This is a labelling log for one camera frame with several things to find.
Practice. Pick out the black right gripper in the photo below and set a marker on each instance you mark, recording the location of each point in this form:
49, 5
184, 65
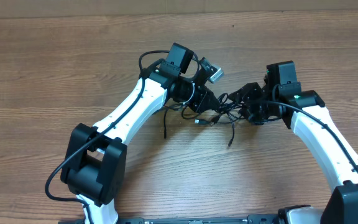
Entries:
243, 96

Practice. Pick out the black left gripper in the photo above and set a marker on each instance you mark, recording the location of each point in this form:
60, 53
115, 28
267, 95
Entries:
199, 104

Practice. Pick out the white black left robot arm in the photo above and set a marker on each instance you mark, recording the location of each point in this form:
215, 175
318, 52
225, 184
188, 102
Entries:
95, 161

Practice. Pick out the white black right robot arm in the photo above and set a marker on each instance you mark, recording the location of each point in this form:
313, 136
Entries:
306, 114

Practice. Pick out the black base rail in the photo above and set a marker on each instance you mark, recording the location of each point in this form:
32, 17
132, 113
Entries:
197, 220

